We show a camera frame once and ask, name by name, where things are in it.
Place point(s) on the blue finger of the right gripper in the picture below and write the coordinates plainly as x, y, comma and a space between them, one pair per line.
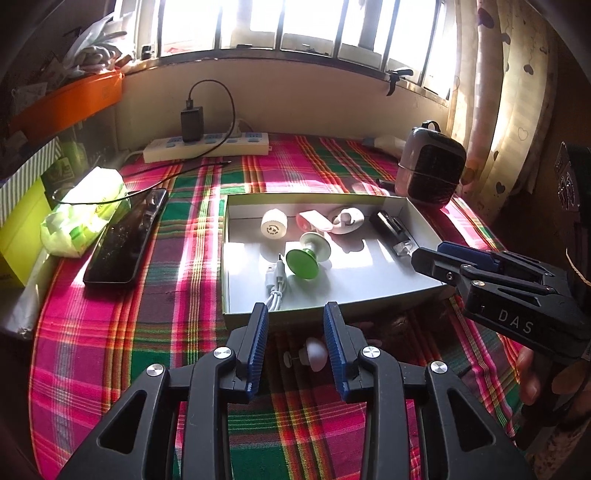
483, 260
438, 266

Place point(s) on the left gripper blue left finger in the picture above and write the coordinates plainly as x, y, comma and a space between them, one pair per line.
248, 343

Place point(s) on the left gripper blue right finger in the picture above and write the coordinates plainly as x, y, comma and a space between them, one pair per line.
344, 343

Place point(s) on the small white round gadget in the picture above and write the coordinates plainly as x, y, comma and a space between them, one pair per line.
314, 354

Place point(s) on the black hair trimmer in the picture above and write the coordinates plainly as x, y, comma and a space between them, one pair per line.
393, 233

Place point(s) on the green white suction holder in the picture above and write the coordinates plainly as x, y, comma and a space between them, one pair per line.
304, 261

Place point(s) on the white smiley face gadget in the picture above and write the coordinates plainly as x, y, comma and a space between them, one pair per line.
346, 220

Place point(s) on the white cylindrical plug gadget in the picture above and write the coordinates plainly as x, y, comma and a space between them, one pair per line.
274, 224

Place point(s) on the pink clip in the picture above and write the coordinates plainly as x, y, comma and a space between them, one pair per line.
313, 221

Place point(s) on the small black object by heater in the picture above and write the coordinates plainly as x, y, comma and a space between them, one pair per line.
386, 185

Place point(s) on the white green cardboard box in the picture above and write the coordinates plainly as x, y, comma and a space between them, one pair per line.
362, 275

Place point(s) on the black smartphone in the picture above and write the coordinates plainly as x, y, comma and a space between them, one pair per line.
120, 248

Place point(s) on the heart pattern curtain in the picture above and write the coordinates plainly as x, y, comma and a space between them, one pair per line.
502, 99

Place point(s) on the green white tissue pack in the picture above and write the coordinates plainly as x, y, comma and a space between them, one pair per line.
75, 223

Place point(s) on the white power strip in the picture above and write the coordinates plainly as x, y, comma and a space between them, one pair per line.
211, 145

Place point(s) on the black charger adapter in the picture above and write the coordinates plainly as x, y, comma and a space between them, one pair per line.
192, 122

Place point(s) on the yellow green striped box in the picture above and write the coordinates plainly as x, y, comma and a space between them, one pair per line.
23, 207

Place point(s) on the orange box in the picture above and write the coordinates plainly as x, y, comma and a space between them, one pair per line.
67, 106

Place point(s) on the white plastic bag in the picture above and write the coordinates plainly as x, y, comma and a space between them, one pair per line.
104, 46

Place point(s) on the black window handle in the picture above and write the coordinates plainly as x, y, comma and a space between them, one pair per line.
395, 76

